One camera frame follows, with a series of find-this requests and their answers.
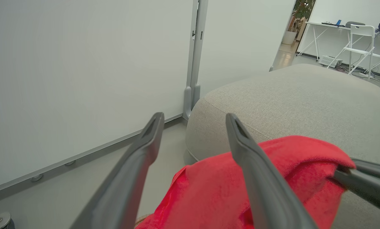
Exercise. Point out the red garment with white stripes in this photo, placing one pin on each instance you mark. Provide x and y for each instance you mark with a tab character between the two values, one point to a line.
209	190

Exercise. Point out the grey office chair back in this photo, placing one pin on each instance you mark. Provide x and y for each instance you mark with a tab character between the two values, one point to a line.
355	24

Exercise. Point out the white plant pot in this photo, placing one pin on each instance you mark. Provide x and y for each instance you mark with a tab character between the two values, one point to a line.
289	37

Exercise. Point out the blue phone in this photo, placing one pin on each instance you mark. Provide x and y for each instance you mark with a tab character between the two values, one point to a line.
338	22

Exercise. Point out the white perforated box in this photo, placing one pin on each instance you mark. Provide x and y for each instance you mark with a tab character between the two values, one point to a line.
329	61

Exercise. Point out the white folding table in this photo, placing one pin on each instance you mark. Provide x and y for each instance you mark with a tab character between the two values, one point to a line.
317	24

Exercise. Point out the wide white partition panel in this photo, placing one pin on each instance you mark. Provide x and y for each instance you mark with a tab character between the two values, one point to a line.
81	79

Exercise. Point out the green potted plant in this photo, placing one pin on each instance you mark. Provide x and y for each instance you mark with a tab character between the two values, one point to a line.
302	11

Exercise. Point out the white folding chair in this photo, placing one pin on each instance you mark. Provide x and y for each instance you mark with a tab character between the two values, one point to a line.
362	31

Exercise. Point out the grey sofa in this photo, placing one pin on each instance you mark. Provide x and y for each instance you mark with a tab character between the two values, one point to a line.
304	101

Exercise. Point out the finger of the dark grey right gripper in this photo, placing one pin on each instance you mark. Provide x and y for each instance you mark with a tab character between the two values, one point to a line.
377	173
368	192

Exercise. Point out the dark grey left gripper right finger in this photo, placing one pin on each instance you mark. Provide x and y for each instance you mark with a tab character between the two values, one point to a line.
266	190

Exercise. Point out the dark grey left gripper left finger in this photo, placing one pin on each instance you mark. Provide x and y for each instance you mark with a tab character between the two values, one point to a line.
126	178

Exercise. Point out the grey partition post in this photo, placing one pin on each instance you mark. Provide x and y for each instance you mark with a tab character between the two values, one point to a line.
200	47

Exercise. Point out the small round panel glide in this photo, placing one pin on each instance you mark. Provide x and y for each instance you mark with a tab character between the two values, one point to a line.
70	163
36	177

